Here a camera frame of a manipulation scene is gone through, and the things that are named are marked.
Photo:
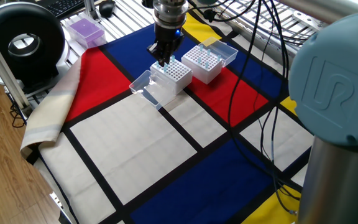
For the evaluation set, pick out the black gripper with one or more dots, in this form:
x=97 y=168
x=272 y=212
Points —
x=166 y=39

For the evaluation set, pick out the black keyboard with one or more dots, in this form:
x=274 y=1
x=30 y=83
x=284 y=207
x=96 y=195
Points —
x=64 y=5

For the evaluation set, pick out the white pipette tip box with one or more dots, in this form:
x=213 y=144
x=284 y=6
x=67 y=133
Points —
x=185 y=82
x=197 y=74

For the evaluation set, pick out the black round object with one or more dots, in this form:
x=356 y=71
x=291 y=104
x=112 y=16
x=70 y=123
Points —
x=147 y=3

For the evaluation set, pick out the aluminium profile frame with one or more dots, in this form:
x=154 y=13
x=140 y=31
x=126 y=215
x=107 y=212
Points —
x=2 y=68

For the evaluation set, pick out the black computer mouse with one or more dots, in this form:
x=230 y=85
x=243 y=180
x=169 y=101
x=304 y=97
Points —
x=107 y=7

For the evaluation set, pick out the colour block tablecloth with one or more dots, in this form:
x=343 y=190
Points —
x=135 y=149

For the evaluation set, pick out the silver metal mounting plate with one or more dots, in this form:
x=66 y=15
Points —
x=306 y=17

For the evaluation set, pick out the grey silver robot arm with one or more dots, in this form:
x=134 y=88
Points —
x=334 y=87

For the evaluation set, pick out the clear box purple tip rack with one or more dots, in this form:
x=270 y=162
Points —
x=85 y=31

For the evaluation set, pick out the black round machine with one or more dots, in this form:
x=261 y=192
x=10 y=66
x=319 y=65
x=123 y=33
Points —
x=42 y=56

